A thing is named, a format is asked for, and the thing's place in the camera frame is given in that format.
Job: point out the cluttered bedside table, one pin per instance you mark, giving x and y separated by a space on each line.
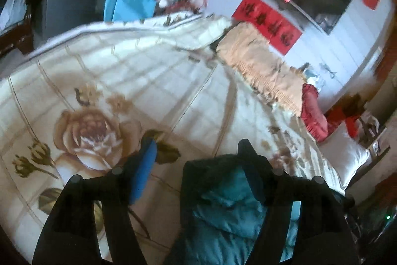
375 147

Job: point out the red ruffled pillow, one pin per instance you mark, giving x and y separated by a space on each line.
313 116

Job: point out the red paper banner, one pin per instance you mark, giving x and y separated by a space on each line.
266 19

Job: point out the plush toy with red hat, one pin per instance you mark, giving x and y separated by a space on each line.
198 1

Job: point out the dark wooden cabinet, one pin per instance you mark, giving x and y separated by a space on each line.
18 41

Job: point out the blue box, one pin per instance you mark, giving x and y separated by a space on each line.
130 7

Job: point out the cream floral bedspread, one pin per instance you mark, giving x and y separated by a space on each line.
124 66

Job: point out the white plastic bag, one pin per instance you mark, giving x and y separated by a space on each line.
12 7

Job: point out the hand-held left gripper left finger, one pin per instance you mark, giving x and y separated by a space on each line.
144 172

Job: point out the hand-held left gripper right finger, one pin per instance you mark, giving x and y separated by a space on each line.
248 159

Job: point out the framed photo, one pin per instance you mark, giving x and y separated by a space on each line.
313 75

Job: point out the white pillow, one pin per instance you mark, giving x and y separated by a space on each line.
344 153

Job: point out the red bag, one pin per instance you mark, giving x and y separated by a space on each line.
341 119

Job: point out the beige fringed blanket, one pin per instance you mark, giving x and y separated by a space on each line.
257 57

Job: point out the green puffer jacket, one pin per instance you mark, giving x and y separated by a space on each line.
217 215

